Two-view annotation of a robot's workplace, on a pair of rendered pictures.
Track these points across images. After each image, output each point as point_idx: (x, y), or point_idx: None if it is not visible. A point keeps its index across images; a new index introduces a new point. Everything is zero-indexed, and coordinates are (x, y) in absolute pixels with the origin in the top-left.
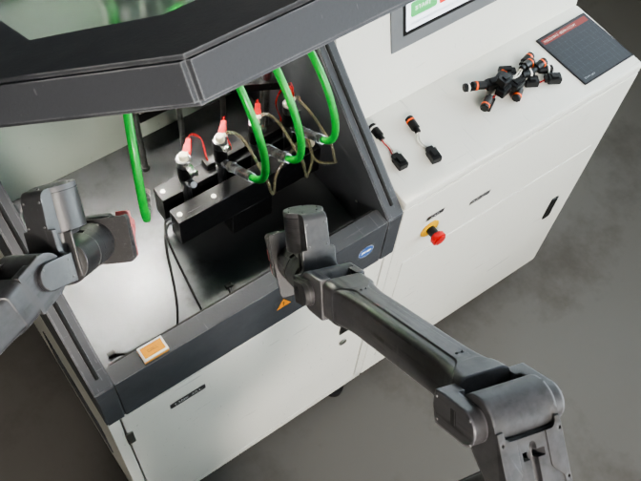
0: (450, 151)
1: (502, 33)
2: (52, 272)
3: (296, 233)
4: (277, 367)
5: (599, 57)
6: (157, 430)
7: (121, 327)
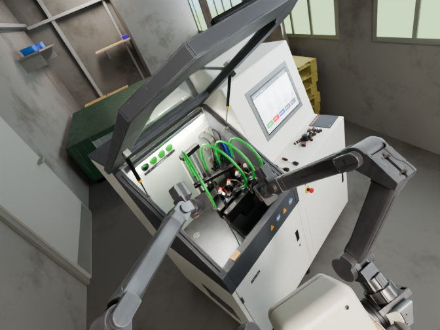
0: (300, 160)
1: (297, 128)
2: (185, 205)
3: (260, 174)
4: (281, 259)
5: (329, 120)
6: (251, 296)
7: (223, 258)
